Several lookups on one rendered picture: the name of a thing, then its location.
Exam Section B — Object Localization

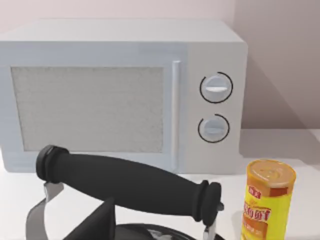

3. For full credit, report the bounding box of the kettle with black handle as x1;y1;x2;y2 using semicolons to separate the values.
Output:
24;144;226;240

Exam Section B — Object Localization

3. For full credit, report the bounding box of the plain microwave knob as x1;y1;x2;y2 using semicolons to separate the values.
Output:
197;113;231;144

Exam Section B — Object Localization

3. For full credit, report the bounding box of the pale microwave door handle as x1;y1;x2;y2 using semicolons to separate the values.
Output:
171;59;182;171

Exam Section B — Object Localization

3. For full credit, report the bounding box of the microwave door with grey window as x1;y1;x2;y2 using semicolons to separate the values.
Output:
0;57;188;174

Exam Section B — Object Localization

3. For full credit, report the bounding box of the pale microwave oven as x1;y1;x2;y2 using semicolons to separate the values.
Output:
0;19;249;176

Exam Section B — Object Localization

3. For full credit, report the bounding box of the yellow can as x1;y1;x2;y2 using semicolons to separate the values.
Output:
239;158;298;240

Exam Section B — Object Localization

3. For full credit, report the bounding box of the microwave knob with white bar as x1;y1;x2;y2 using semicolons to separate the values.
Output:
199;70;234;104

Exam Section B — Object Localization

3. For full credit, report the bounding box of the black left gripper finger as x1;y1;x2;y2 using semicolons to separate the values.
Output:
62;196;116;240

